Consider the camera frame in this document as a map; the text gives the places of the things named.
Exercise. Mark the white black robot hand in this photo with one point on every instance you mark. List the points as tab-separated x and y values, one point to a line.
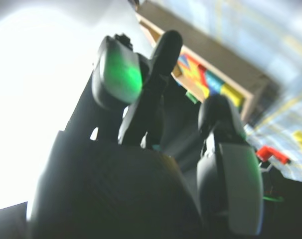
111	186

